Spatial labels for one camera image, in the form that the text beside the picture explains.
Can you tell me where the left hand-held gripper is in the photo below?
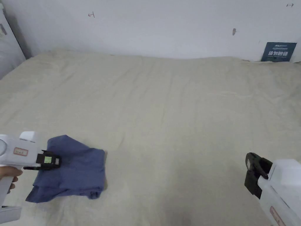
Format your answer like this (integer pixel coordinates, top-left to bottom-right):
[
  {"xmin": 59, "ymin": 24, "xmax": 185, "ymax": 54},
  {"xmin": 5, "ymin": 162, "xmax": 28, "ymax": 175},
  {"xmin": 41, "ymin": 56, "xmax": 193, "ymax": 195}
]
[{"xmin": 0, "ymin": 131, "xmax": 62, "ymax": 226}]

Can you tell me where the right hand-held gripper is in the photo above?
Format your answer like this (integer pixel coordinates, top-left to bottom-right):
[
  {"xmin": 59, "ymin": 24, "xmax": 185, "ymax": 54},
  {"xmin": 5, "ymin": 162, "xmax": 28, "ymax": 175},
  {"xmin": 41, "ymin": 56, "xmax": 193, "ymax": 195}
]
[{"xmin": 244, "ymin": 152, "xmax": 301, "ymax": 226}]

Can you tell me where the dark blue garment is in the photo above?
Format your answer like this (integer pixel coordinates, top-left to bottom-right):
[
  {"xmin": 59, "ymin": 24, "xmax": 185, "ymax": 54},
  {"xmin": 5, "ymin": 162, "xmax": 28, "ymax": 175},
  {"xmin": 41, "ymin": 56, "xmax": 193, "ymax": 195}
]
[{"xmin": 25, "ymin": 134, "xmax": 108, "ymax": 204}]

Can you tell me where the person's left hand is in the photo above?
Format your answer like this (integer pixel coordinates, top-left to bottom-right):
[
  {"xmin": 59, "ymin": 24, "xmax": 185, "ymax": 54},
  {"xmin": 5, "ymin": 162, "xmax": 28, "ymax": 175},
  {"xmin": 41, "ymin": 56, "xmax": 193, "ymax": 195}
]
[{"xmin": 0, "ymin": 166, "xmax": 24, "ymax": 196}]

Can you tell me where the bed with beige sheet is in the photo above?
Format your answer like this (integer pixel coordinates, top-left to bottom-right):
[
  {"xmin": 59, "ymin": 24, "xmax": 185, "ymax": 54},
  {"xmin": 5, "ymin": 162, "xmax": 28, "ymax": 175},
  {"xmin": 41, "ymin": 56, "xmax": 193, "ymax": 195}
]
[{"xmin": 0, "ymin": 48, "xmax": 301, "ymax": 226}]

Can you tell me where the dark blue sign board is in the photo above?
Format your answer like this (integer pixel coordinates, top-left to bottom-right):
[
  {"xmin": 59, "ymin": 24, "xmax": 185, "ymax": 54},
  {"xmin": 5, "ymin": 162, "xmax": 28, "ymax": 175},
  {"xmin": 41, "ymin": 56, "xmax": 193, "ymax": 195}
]
[{"xmin": 261, "ymin": 42, "xmax": 297, "ymax": 63}]

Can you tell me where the white cabinet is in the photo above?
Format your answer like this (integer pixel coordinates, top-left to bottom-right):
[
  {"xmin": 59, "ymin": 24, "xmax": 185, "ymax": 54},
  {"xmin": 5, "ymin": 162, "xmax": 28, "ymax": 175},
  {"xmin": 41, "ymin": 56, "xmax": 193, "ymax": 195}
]
[{"xmin": 0, "ymin": 0, "xmax": 32, "ymax": 79}]

